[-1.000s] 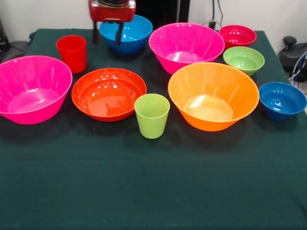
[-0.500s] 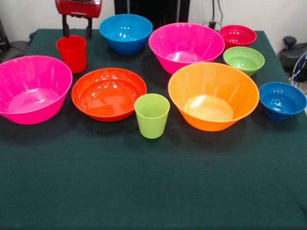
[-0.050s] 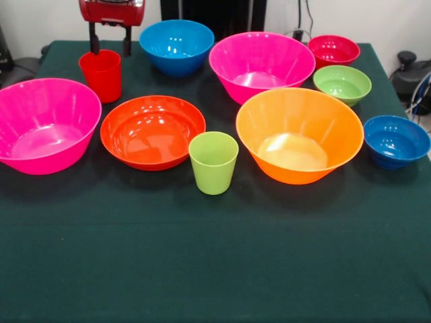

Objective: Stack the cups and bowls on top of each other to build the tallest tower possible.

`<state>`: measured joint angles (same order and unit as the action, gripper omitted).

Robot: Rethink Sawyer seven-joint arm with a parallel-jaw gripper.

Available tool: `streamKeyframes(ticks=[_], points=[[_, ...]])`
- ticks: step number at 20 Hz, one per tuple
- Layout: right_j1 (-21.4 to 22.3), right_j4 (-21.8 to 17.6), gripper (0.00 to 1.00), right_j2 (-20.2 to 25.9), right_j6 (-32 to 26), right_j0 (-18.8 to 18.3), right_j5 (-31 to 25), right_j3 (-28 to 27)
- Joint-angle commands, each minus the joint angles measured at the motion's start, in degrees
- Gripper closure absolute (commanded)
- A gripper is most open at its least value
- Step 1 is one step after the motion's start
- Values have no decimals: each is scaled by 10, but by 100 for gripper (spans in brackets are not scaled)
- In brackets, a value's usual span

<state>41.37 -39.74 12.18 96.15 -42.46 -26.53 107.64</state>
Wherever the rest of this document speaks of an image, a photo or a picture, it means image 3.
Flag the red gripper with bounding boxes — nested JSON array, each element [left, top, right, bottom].
[[79, 0, 145, 57]]

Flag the red cup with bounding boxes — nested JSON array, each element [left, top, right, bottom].
[[78, 49, 122, 104]]

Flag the orange-red bowl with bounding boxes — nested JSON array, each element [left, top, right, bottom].
[[100, 95, 207, 172]]

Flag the green cup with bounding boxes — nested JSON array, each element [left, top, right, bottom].
[[188, 131, 240, 196]]

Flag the large orange bowl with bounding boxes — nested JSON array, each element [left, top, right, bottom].
[[235, 87, 365, 186]]

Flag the light blue bowl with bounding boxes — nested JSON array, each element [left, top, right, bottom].
[[139, 19, 216, 79]]

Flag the large pink bowl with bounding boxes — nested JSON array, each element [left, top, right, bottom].
[[0, 77, 103, 176], [208, 31, 317, 106]]

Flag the small crimson bowl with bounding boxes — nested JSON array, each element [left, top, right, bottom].
[[307, 34, 361, 70]]

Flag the dark green tablecloth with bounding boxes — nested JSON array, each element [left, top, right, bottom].
[[0, 39, 431, 323]]

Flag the small green bowl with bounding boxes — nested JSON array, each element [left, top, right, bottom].
[[312, 65, 372, 108]]

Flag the small dark blue bowl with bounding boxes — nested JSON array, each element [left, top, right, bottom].
[[363, 114, 431, 170]]

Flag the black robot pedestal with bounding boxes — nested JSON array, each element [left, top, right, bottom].
[[160, 0, 269, 41]]

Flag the black cable with plug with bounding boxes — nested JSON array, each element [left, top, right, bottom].
[[291, 0, 314, 42]]

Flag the tangle of cables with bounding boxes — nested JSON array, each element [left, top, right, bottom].
[[403, 73, 431, 117]]

